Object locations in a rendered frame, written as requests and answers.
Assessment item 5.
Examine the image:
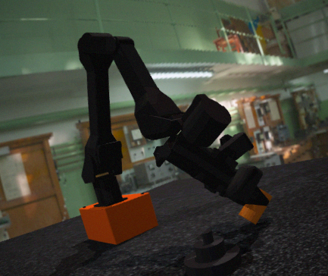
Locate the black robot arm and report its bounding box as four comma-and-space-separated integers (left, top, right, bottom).
77, 32, 254, 207

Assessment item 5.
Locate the orange cylinder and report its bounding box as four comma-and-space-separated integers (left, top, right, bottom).
239, 188, 272, 224

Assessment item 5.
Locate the dark stepped round pedestal with shaft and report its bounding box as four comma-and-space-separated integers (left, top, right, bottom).
183, 229, 242, 276

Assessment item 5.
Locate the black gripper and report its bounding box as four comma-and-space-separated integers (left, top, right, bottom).
190, 147, 269, 206

